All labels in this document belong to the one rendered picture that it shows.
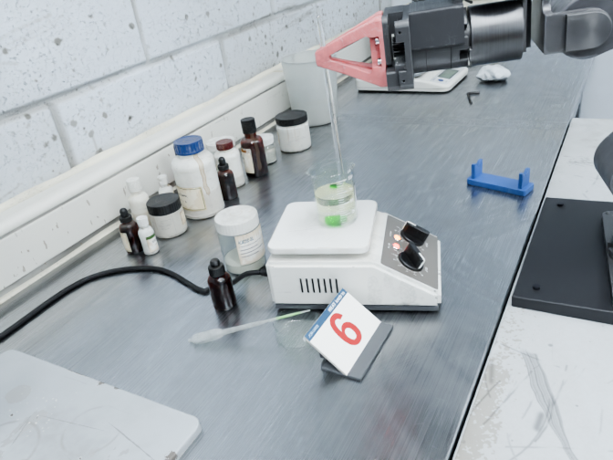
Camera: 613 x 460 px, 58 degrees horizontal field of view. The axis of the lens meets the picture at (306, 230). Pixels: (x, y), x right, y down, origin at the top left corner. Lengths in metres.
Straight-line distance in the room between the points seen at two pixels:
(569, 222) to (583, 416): 0.32
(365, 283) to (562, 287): 0.22
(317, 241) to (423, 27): 0.25
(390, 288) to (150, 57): 0.67
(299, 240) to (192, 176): 0.32
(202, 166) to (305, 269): 0.34
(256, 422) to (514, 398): 0.24
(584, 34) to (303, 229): 0.35
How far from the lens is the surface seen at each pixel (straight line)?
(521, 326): 0.65
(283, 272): 0.65
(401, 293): 0.64
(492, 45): 0.58
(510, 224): 0.83
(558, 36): 0.58
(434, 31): 0.57
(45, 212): 0.91
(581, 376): 0.60
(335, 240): 0.63
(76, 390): 0.66
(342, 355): 0.59
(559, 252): 0.75
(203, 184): 0.92
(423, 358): 0.60
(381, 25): 0.57
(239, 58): 1.31
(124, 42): 1.06
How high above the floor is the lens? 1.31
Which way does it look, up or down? 29 degrees down
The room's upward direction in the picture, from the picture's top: 9 degrees counter-clockwise
